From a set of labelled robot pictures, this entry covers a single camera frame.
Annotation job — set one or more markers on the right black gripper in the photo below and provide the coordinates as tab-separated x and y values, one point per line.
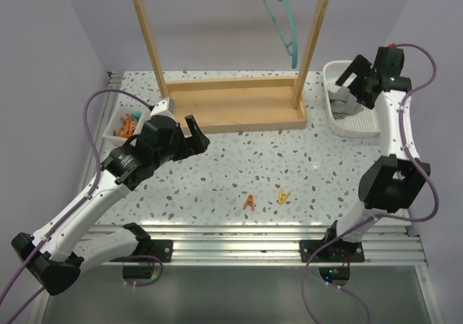
359	66

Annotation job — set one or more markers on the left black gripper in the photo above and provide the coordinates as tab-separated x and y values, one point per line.
190	145

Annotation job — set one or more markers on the grey underwear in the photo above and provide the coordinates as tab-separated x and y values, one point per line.
343	103

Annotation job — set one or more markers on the orange clothespin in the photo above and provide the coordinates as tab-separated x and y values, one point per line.
249	203

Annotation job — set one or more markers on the teal clothes hanger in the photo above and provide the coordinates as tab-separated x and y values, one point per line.
281	15

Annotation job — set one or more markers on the yellow clothespin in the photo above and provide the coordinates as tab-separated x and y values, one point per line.
282	196

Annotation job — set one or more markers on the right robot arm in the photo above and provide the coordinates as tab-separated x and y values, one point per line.
395	179

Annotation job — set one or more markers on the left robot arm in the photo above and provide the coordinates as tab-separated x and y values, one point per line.
51	253

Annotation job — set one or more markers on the wooden hanging rack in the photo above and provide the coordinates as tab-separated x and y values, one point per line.
238	104

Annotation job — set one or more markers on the white plastic basket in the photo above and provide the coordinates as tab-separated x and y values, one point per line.
362	124

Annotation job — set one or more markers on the pile of clothespins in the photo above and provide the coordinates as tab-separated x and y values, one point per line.
129	124

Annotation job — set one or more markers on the white clothespin box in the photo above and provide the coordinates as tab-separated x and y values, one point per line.
115	123

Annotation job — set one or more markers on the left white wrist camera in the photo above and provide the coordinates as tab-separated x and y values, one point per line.
165	107

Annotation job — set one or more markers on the aluminium mounting rail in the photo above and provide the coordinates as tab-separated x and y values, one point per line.
279	245

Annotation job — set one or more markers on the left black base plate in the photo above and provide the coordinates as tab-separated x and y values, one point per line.
160	248

